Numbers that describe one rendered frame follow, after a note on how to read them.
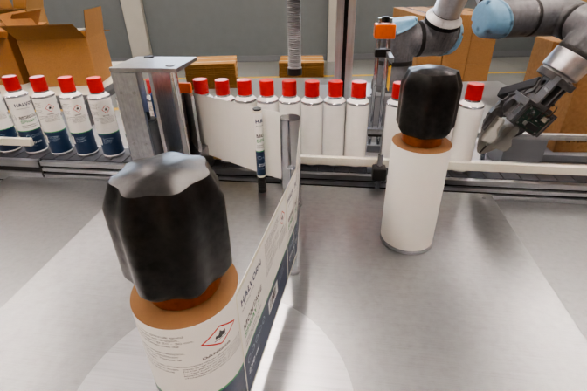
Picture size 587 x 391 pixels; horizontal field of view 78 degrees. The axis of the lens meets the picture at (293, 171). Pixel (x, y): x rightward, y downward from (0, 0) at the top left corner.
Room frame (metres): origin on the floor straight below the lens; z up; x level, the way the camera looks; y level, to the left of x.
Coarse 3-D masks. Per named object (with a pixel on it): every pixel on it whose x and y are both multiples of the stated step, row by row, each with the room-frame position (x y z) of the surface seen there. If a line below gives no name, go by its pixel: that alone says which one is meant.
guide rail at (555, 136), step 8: (368, 128) 0.83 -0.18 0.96; (376, 128) 0.82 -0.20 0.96; (520, 136) 0.78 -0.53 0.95; (528, 136) 0.78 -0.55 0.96; (544, 136) 0.77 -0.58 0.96; (552, 136) 0.77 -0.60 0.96; (560, 136) 0.77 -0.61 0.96; (568, 136) 0.76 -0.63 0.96; (576, 136) 0.76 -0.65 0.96; (584, 136) 0.76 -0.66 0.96
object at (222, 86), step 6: (222, 78) 0.85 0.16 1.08; (216, 84) 0.83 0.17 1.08; (222, 84) 0.82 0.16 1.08; (228, 84) 0.83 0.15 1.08; (216, 90) 0.83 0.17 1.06; (222, 90) 0.82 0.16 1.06; (228, 90) 0.83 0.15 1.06; (216, 96) 0.83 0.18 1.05; (222, 96) 0.82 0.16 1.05; (228, 96) 0.83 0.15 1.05; (228, 162) 0.81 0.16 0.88
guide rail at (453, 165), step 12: (300, 156) 0.78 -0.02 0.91; (312, 156) 0.77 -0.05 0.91; (324, 156) 0.77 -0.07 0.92; (336, 156) 0.77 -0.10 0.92; (348, 156) 0.77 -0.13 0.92; (456, 168) 0.73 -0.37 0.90; (468, 168) 0.72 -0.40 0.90; (480, 168) 0.72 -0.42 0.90; (492, 168) 0.72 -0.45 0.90; (504, 168) 0.72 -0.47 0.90; (516, 168) 0.71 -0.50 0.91; (528, 168) 0.71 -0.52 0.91; (540, 168) 0.71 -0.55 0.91; (552, 168) 0.70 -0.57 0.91; (564, 168) 0.70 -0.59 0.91; (576, 168) 0.70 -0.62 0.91
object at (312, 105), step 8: (312, 80) 0.81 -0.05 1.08; (312, 88) 0.80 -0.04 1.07; (312, 96) 0.79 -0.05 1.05; (304, 104) 0.79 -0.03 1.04; (312, 104) 0.79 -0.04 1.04; (320, 104) 0.79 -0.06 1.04; (304, 112) 0.79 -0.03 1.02; (312, 112) 0.79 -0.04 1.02; (320, 112) 0.79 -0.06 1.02; (304, 120) 0.79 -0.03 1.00; (312, 120) 0.79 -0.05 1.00; (320, 120) 0.79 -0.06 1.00; (304, 128) 0.79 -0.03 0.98; (312, 128) 0.79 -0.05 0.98; (320, 128) 0.79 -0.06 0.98; (304, 136) 0.79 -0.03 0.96; (312, 136) 0.79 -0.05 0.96; (320, 136) 0.79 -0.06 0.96; (304, 144) 0.79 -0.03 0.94; (312, 144) 0.79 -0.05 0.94; (320, 144) 0.80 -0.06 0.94; (304, 152) 0.79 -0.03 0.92; (312, 152) 0.79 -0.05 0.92; (320, 152) 0.80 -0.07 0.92
